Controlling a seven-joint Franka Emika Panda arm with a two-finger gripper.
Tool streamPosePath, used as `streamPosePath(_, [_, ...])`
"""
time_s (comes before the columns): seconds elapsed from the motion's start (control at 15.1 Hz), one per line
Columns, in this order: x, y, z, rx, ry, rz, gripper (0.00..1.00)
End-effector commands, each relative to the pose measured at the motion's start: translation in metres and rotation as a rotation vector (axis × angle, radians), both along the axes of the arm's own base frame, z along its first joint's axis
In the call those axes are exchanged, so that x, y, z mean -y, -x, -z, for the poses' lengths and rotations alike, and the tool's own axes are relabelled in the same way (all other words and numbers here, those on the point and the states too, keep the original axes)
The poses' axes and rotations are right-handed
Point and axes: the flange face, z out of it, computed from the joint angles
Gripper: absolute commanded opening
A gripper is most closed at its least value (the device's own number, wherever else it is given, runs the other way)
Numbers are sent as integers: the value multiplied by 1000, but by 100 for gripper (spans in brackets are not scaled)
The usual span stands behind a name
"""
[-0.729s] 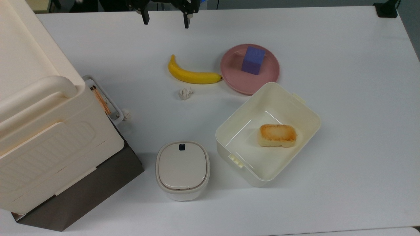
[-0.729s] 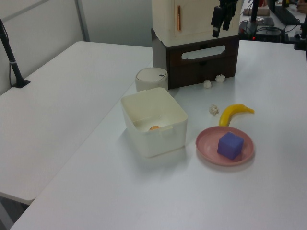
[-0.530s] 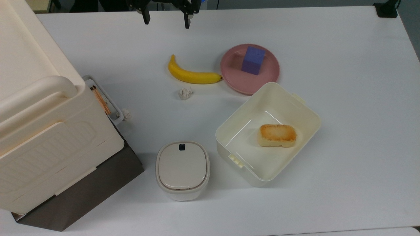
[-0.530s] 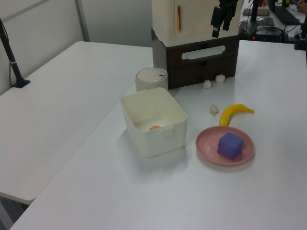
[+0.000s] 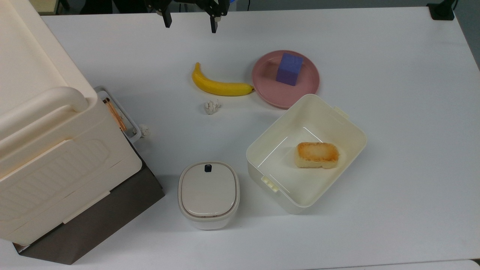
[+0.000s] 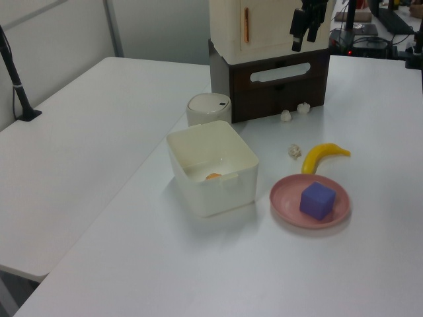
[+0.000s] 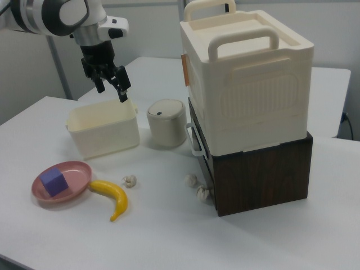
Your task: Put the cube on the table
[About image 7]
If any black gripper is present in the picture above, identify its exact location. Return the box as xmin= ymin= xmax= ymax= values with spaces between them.
xmin=79 ymin=41 xmax=132 ymax=104

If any purple foam cube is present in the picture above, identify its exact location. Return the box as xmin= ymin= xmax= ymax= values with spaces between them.
xmin=39 ymin=168 xmax=69 ymax=197

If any cream open plastic bin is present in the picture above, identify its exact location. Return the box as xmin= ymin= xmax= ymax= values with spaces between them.
xmin=65 ymin=98 xmax=141 ymax=160

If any small beige lidded trash can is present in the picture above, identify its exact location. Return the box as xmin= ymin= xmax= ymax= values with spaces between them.
xmin=146 ymin=98 xmax=188 ymax=149

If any pink round plate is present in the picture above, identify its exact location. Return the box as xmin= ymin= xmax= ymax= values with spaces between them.
xmin=31 ymin=160 xmax=93 ymax=209

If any crumpled white paper ball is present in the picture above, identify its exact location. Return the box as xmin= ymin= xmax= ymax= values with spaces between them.
xmin=184 ymin=173 xmax=199 ymax=187
xmin=121 ymin=174 xmax=138 ymax=189
xmin=196 ymin=185 xmax=212 ymax=203

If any yellow banana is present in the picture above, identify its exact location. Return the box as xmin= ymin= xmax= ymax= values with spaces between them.
xmin=89 ymin=179 xmax=129 ymax=222

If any dark wood drawer box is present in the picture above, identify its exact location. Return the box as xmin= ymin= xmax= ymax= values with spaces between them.
xmin=187 ymin=97 xmax=314 ymax=217

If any grey metal post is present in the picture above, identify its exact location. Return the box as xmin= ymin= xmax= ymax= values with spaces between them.
xmin=46 ymin=35 xmax=73 ymax=100

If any orange strap on storage box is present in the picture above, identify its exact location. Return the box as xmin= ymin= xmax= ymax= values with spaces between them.
xmin=181 ymin=53 xmax=191 ymax=87

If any white metal drawer handle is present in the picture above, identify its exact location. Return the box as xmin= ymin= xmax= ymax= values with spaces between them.
xmin=184 ymin=123 xmax=210 ymax=157

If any black power cable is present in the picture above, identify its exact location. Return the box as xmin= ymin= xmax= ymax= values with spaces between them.
xmin=341 ymin=111 xmax=355 ymax=140

